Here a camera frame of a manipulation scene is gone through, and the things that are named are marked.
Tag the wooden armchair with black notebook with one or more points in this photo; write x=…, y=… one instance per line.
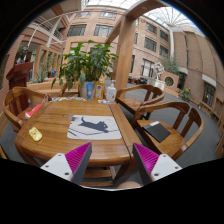
x=173, y=141

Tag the yellow flowering plant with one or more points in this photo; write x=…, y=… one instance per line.
x=186, y=95

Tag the dark red wooden lectern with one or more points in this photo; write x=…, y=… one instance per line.
x=18, y=76

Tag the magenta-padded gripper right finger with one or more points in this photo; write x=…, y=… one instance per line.
x=161, y=165

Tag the white sculpture on pedestal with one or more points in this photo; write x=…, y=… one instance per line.
x=156, y=80

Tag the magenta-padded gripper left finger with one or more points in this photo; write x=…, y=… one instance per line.
x=60, y=165

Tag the yellow bottle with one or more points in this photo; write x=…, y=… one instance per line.
x=99, y=91

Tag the red packet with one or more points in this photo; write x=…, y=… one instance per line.
x=33, y=111

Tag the white pump bottle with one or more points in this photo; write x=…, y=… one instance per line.
x=111, y=94

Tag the long wooden planter box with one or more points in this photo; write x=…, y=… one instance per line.
x=43, y=86

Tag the blue tube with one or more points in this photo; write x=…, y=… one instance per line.
x=90, y=91

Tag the wooden chair behind plant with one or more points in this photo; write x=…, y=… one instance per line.
x=65, y=90

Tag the dark bust statue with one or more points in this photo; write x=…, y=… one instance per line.
x=22, y=55

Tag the small white packet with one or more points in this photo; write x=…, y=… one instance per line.
x=103, y=101

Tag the black notebook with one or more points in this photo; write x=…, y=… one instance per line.
x=156, y=131

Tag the wooden armchair with red packet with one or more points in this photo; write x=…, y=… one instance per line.
x=13, y=95

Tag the empty wooden armchair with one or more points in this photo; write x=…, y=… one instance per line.
x=133, y=103

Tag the bunch of keys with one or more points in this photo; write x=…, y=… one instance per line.
x=46, y=98

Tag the white cat-print mouse pad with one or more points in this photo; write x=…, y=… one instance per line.
x=95, y=131

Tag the green potted plant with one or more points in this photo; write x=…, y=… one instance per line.
x=86, y=63

